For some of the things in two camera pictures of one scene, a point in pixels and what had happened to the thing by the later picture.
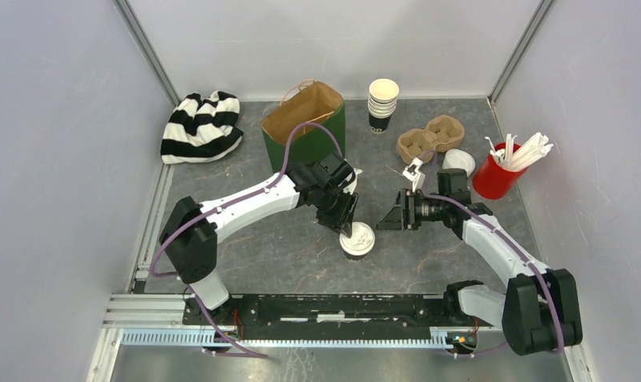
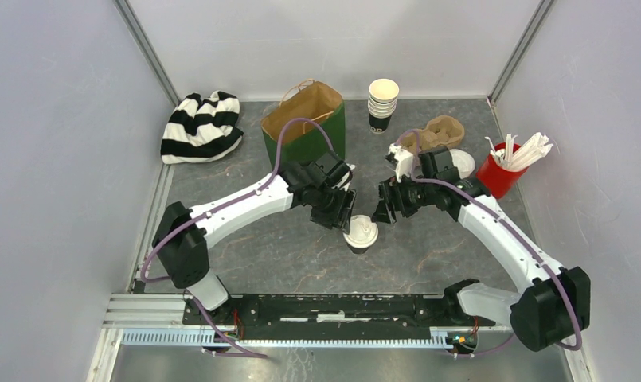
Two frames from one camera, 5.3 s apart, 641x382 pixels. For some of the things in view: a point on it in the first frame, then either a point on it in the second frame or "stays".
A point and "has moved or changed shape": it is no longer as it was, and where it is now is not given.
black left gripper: (341, 222) stays
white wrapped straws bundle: (525, 154) stays
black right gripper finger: (400, 200) -> (388, 190)
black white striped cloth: (201, 130) stays
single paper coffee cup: (356, 257) has moved or changed shape
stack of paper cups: (382, 104) stays
